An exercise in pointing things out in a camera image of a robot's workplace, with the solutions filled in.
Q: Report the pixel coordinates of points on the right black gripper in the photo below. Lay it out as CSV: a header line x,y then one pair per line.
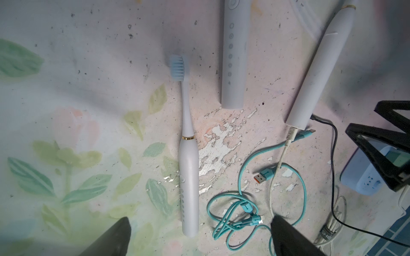
x,y
366,138

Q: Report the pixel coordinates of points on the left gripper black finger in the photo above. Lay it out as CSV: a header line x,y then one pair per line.
x,y
113,242

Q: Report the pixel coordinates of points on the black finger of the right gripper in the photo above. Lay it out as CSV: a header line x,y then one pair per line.
x,y
287,241

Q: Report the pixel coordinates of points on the white electric toothbrush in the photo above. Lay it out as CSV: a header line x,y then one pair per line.
x,y
327,54
235,45
188,152

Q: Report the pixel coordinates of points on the green plug adapter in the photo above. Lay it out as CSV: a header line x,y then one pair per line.
x,y
397,157

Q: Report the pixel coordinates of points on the blue power strip cube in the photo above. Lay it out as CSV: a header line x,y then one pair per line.
x,y
360,175

